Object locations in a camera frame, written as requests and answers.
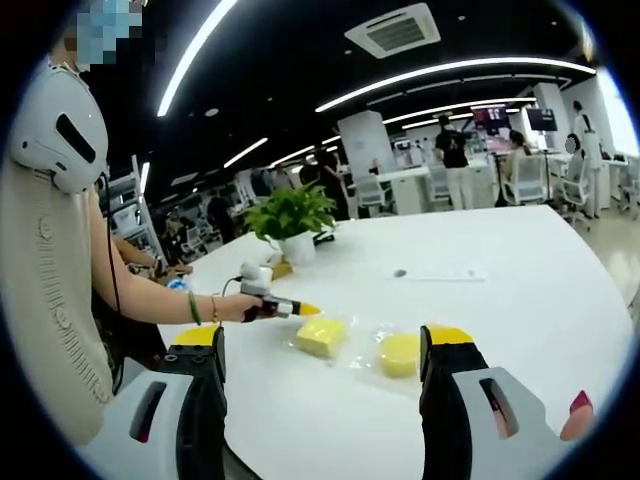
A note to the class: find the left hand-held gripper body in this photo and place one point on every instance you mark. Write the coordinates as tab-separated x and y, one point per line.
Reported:
256	280

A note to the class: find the long ceiling light strip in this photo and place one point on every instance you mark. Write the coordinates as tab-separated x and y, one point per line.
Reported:
195	60

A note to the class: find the person's right hand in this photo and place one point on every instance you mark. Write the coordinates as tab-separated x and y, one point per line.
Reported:
577	417

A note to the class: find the white chest device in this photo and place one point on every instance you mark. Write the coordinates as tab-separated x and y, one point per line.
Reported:
55	130

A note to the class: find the clear plastic wrapper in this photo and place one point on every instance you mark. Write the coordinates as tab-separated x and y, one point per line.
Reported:
370	367
352	327

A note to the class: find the curved ceiling light strip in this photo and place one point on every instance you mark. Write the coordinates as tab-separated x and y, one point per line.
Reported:
450	70

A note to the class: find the black wall monitor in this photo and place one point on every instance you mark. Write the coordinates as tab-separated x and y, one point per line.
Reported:
541	119

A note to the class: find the cream knit vest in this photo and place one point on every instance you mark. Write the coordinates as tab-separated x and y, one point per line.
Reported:
45	300

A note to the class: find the square yellow silicone block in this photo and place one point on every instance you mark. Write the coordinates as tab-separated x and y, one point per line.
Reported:
322	337

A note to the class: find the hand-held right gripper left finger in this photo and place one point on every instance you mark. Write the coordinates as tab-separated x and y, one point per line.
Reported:
150	430

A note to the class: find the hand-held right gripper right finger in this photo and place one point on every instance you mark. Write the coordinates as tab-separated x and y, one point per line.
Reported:
450	425

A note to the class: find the person's left hand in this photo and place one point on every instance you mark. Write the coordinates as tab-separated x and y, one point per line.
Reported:
235	307

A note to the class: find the round yellow silicone block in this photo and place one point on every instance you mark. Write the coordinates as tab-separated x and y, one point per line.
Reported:
400	356

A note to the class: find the ceiling air conditioner unit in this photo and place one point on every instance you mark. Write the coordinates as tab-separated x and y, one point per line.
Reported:
392	31

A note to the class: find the potted green plant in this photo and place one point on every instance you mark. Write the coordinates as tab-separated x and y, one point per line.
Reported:
292	215

